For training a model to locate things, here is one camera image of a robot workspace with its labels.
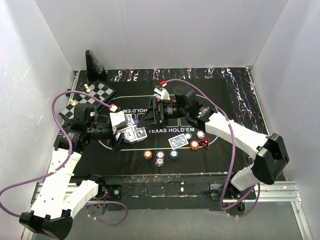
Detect green poker chip stack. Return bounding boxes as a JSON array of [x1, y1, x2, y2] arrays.
[[169, 150, 179, 160]]

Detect blue playing card deck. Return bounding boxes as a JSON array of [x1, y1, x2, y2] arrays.
[[122, 125, 148, 143]]

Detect pink chips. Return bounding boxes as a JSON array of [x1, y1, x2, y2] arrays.
[[196, 130, 205, 140]]

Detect orange poker chip stack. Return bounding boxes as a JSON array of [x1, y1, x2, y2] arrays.
[[143, 149, 153, 160]]

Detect orange chips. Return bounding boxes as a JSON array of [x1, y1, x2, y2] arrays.
[[190, 140, 199, 151]]

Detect black poker table mat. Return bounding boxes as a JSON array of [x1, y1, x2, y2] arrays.
[[74, 67, 267, 177]]

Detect blue small blind button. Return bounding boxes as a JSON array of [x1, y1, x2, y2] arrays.
[[133, 118, 139, 125]]

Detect dealt card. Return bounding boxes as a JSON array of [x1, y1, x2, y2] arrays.
[[126, 114, 135, 126]]

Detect black white chess board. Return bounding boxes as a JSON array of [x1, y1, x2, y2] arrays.
[[58, 79, 118, 121]]

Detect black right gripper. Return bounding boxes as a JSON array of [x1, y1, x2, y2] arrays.
[[136, 96, 188, 131]]

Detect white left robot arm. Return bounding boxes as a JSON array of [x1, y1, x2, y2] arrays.
[[19, 120, 121, 240]]

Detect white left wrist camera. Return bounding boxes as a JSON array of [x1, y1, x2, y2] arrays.
[[109, 111, 128, 129]]

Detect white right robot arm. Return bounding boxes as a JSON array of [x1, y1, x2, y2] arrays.
[[138, 97, 290, 199]]

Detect red black all-in marker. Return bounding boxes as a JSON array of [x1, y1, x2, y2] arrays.
[[198, 138, 210, 150]]

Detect green chips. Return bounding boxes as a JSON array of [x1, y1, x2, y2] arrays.
[[185, 132, 192, 140]]

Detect pink chip front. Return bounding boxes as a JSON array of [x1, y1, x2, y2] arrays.
[[155, 158, 164, 167]]

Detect gold chess pieces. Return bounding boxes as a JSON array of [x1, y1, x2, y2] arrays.
[[84, 84, 91, 93]]

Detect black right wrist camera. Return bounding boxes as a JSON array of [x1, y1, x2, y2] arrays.
[[154, 84, 203, 108]]

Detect black triangular card stand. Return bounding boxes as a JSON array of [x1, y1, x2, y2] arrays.
[[85, 50, 107, 82]]

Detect white chess pawn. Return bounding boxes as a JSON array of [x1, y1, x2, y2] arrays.
[[70, 99, 76, 106]]

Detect aluminium rail frame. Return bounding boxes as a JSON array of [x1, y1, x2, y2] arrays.
[[21, 181, 313, 240]]

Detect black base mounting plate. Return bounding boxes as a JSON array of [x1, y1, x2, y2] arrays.
[[77, 172, 257, 212]]

